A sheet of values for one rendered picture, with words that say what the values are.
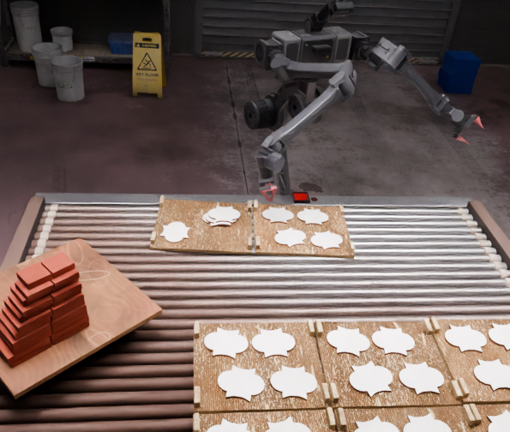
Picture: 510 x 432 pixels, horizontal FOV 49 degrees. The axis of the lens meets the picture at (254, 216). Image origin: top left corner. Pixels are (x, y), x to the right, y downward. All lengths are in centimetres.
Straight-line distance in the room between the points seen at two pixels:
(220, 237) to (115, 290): 57
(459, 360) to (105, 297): 120
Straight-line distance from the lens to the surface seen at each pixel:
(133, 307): 188
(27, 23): 665
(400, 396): 188
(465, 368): 203
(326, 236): 239
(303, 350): 192
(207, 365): 184
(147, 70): 580
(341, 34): 294
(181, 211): 248
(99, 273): 202
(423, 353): 202
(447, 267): 245
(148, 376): 187
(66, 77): 572
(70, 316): 177
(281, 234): 236
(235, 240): 232
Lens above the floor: 236
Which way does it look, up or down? 35 degrees down
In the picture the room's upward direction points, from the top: 5 degrees clockwise
